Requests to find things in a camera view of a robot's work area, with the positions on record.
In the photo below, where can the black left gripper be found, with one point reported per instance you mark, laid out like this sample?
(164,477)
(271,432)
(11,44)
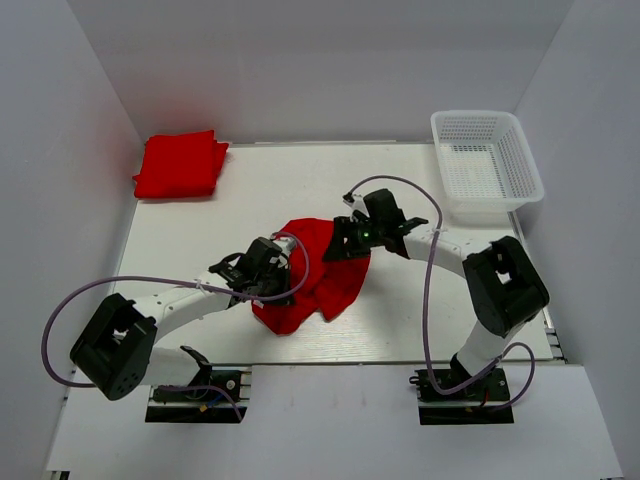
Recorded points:
(282,268)

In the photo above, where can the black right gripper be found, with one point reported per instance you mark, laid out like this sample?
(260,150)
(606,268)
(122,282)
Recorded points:
(338,248)

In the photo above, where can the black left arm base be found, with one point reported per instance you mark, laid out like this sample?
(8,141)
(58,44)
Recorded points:
(227,403)

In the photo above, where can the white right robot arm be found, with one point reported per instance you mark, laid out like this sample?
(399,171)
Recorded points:
(505,289)

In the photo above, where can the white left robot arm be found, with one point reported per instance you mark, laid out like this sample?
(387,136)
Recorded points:
(118,349)

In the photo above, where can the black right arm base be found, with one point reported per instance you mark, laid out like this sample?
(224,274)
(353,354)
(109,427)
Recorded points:
(476,405)

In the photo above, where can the folded red t shirt stack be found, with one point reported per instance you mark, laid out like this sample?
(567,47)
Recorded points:
(180,166)

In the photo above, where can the white plastic basket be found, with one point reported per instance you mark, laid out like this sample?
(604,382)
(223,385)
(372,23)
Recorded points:
(485,162)

